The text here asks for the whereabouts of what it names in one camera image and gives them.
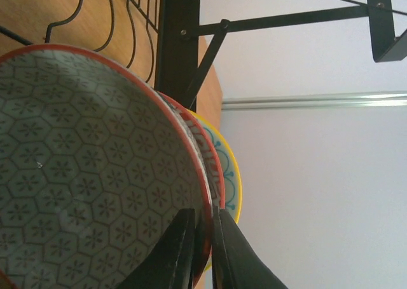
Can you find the black wire dish rack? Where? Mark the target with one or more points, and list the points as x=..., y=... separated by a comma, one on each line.
x=181, y=49

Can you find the black right gripper moving left finger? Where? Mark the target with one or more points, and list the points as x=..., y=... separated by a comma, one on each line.
x=169, y=263

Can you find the black right gripper fixed right finger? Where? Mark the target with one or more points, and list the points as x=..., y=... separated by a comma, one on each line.
x=234, y=262

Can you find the aluminium frame post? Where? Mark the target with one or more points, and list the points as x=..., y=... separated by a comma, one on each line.
x=371, y=99

